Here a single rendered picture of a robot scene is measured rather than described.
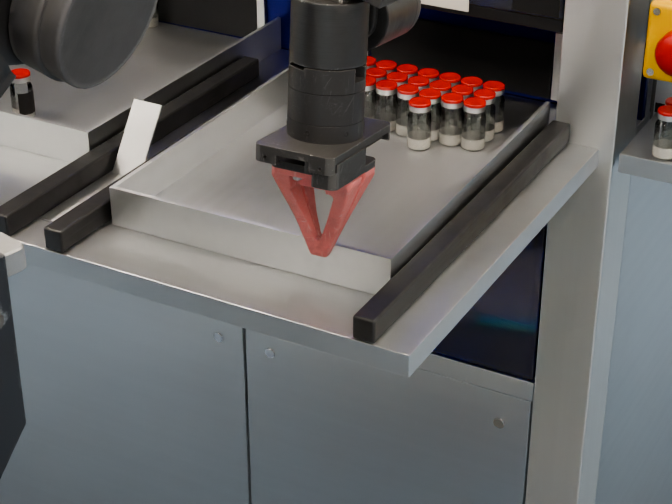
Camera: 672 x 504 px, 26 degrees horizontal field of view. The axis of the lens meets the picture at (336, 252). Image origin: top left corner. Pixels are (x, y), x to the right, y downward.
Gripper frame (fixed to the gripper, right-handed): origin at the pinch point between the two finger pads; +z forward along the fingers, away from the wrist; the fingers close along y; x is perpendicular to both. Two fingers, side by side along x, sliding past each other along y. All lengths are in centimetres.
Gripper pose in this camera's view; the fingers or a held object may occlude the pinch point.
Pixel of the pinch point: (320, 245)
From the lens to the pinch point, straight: 112.2
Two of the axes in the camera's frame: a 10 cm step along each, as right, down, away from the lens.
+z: -0.4, 9.2, 3.9
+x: -8.9, -2.1, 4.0
